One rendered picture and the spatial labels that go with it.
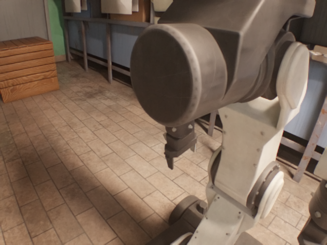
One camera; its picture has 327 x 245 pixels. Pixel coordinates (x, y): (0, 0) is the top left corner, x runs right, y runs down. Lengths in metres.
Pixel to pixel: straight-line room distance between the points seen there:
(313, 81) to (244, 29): 1.31
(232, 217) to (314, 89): 1.06
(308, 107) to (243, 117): 1.13
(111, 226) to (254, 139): 0.94
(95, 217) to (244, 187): 0.91
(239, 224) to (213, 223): 0.08
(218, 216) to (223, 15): 0.56
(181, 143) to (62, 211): 0.90
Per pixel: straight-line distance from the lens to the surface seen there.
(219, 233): 0.70
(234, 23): 0.24
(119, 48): 2.85
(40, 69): 2.97
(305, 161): 1.64
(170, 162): 0.71
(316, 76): 1.52
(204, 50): 0.22
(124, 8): 2.37
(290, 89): 0.35
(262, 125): 0.45
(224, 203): 0.68
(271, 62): 0.33
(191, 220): 1.04
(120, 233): 1.22
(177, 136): 0.64
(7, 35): 4.51
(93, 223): 1.27
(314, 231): 0.54
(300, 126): 1.62
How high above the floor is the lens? 1.01
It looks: 29 degrees down
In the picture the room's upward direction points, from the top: 3 degrees clockwise
